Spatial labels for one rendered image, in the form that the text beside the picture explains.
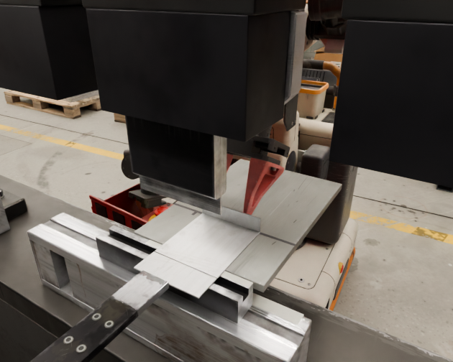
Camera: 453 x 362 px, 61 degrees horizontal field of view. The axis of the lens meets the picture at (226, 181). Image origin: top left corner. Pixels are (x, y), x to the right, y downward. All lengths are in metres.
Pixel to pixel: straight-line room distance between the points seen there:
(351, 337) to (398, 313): 1.37
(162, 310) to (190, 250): 0.07
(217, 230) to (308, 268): 1.12
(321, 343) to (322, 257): 1.13
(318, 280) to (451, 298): 0.76
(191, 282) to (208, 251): 0.05
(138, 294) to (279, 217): 0.21
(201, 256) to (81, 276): 0.18
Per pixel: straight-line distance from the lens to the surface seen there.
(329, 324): 0.55
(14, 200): 0.83
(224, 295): 0.39
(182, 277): 0.41
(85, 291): 0.55
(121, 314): 0.38
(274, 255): 0.44
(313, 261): 1.61
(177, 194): 0.38
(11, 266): 0.71
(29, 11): 0.40
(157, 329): 0.48
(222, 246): 0.45
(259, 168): 0.44
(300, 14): 0.31
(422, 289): 2.08
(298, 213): 0.52
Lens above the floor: 1.27
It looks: 27 degrees down
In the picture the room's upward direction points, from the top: straight up
